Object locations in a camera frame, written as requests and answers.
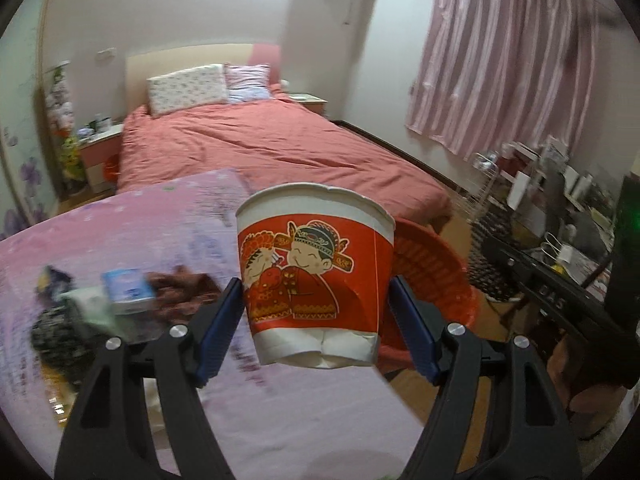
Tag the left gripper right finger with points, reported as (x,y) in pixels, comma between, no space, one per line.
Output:
(526,432)

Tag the blue tissue pack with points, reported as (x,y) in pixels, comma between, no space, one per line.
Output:
(128,291)

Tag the left pink nightstand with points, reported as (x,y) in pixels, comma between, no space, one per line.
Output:
(94,153)

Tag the floral white pillow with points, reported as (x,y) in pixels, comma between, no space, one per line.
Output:
(188,88)

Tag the salmon pink duvet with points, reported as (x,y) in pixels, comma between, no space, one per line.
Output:
(272,142)

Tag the white wire rack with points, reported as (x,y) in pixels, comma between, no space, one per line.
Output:
(474,194)

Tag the cream pink headboard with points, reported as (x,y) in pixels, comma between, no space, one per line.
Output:
(141,67)

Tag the hanging plush toy column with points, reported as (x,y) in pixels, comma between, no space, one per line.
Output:
(59,106)

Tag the wall power socket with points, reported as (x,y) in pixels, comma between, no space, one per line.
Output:
(106,55)

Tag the cluttered white shelf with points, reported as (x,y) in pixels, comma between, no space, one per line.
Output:
(537,177)

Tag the black floral cloth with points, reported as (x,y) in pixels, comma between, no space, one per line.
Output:
(60,347)

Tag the orange laundry basket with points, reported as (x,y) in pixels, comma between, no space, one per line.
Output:
(436,274)

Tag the right nightstand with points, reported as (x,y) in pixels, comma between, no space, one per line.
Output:
(310,102)

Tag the sliding wardrobe floral doors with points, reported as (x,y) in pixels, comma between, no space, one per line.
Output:
(28,172)

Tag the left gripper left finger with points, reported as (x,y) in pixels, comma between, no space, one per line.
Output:
(108,434)

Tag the green frog plush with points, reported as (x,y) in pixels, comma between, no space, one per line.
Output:
(71,163)

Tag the brown scrunchie cloth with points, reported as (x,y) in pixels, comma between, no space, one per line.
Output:
(180,294)

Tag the pink striped curtain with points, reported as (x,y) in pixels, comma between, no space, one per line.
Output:
(499,71)

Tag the pink floral tablecloth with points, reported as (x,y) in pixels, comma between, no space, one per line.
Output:
(271,422)

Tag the red cartoon paper cup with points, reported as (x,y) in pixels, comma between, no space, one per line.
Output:
(315,263)

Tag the pink striped pillow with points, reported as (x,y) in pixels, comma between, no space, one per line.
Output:
(247,83)

